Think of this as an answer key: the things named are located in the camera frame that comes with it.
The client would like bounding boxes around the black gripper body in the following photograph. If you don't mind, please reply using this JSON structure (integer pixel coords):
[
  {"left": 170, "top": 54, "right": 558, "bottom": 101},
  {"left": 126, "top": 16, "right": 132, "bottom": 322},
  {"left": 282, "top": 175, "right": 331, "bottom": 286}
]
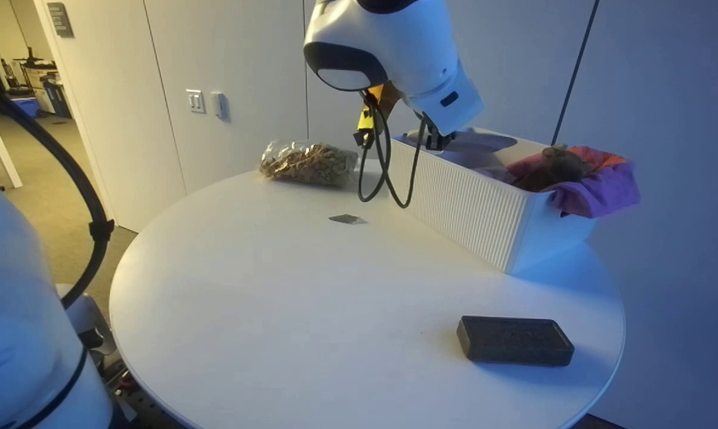
[{"left": 422, "top": 116, "right": 459, "bottom": 151}]

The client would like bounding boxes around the white rectangular basket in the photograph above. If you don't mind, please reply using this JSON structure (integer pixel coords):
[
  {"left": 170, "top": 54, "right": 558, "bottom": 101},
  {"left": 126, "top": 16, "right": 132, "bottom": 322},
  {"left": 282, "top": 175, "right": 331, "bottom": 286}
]
[{"left": 388, "top": 126, "right": 600, "bottom": 275}]

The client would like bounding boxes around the brown plush item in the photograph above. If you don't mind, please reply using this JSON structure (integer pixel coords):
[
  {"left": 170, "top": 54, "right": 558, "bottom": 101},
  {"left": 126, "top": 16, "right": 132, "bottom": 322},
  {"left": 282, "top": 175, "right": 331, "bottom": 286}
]
[{"left": 523, "top": 146, "right": 597, "bottom": 193}]

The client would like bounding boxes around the clear bag of nuts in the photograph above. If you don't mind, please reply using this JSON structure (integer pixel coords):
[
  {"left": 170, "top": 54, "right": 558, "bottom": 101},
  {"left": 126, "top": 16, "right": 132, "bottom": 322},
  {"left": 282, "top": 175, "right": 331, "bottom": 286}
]
[{"left": 257, "top": 138, "right": 360, "bottom": 190}]

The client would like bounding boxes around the purple and red cloth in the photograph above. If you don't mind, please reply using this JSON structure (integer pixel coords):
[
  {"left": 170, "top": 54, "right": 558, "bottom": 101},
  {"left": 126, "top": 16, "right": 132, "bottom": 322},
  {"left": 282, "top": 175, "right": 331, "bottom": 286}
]
[{"left": 501, "top": 143, "right": 645, "bottom": 221}]

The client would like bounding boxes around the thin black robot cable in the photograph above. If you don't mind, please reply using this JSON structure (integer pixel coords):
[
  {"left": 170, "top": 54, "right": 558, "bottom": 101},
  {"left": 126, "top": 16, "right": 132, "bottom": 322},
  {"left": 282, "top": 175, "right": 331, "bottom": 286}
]
[{"left": 355, "top": 90, "right": 430, "bottom": 211}]

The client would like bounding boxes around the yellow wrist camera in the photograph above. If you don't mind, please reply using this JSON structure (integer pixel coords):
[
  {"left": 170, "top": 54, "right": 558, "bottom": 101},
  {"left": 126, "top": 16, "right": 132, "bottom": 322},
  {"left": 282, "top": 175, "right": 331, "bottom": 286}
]
[{"left": 355, "top": 81, "right": 388, "bottom": 150}]

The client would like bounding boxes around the thin black hanging cord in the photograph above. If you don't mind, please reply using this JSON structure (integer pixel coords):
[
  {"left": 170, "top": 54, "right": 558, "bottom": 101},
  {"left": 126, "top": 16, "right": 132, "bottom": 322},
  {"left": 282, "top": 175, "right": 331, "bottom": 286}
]
[{"left": 548, "top": 0, "right": 603, "bottom": 147}]

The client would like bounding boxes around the thick black cable hose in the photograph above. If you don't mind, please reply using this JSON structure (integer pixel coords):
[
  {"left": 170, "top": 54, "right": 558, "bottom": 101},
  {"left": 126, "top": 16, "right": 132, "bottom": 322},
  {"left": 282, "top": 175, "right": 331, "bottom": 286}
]
[{"left": 0, "top": 74, "right": 116, "bottom": 309}]

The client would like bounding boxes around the dark wall sign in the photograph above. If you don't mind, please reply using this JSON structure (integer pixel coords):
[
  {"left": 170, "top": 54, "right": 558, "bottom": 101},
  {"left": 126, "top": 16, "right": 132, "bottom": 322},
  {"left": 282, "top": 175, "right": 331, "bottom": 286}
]
[{"left": 45, "top": 0, "right": 76, "bottom": 41}]

